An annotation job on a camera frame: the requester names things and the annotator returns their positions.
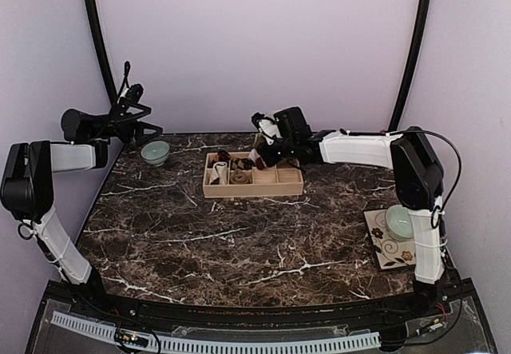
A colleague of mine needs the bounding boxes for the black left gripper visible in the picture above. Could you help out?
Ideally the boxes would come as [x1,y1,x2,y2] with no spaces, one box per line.
[89,96,163,146]

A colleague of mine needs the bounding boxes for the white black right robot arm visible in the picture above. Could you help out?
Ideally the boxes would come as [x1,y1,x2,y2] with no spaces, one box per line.
[251,106,452,285]

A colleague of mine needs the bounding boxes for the white slotted cable duct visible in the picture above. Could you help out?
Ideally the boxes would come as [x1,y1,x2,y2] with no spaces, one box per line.
[50,312,381,353]

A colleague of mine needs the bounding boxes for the black right frame post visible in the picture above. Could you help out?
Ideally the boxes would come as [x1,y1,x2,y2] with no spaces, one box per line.
[387,0,430,132]

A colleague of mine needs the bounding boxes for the floral pattern coaster tile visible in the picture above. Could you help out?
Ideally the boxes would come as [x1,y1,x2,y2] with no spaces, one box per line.
[363,209,416,272]

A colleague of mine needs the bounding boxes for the black frame post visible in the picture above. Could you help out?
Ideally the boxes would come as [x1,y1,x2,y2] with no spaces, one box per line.
[84,0,128,107]
[387,0,430,132]

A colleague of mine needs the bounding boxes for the pink patterned long sock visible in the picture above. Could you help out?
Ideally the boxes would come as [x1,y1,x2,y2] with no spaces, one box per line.
[248,149,259,163]

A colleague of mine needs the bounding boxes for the pale green candle dish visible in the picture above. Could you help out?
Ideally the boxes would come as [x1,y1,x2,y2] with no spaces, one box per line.
[385,205,414,241]

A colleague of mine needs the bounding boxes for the light blue ceramic bowl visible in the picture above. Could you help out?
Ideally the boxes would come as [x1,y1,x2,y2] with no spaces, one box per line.
[141,141,170,167]

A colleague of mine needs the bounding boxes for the dark argyle rolled sock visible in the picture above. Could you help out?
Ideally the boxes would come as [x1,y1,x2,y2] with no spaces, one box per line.
[231,157,254,171]

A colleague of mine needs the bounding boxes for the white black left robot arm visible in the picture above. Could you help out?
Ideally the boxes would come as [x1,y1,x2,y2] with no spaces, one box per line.
[1,84,163,285]

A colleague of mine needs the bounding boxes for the black left frame post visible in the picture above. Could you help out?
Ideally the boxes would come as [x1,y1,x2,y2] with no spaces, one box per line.
[84,0,128,107]

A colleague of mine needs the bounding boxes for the beige striped cuff sock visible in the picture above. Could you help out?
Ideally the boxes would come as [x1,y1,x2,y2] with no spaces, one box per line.
[255,157,266,170]

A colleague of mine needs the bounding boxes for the black front table rail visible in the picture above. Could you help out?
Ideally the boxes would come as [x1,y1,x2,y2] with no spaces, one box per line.
[34,278,477,331]

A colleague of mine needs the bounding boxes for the wooden compartment organizer box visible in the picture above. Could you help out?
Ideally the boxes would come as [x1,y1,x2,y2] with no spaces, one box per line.
[203,152,304,198]

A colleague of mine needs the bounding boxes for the white ribbed rolled sock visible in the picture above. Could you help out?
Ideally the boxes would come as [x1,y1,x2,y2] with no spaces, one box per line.
[209,161,228,185]

